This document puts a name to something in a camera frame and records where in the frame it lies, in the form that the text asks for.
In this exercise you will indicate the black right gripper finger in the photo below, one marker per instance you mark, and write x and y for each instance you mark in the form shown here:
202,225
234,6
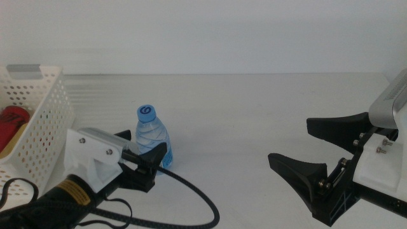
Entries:
302,175
340,130

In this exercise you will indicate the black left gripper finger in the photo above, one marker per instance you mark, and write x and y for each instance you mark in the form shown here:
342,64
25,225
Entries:
154,157
124,136

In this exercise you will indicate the clear water bottle blue cap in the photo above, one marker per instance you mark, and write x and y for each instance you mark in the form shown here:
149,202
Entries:
151,133

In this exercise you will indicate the yellow tea bottle white cap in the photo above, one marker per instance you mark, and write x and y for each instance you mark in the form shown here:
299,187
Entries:
14,143

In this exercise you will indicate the red soda can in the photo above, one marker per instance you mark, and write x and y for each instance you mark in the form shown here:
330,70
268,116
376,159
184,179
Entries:
11,122

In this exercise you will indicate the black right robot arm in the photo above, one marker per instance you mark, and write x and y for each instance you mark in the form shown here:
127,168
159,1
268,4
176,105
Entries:
384,200

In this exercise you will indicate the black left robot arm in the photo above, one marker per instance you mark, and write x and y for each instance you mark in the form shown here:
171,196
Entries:
54,203

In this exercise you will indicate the white perforated plastic basket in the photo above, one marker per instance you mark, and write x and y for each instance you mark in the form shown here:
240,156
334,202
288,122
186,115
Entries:
47,127

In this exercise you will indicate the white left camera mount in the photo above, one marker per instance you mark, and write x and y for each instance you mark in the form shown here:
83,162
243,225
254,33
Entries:
92,165

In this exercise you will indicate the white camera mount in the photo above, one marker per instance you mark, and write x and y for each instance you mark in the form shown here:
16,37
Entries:
92,165
381,165

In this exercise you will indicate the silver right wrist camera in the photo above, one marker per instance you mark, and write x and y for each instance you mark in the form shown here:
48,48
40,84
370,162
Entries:
384,108

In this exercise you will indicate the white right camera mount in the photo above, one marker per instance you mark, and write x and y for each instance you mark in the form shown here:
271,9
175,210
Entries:
381,165

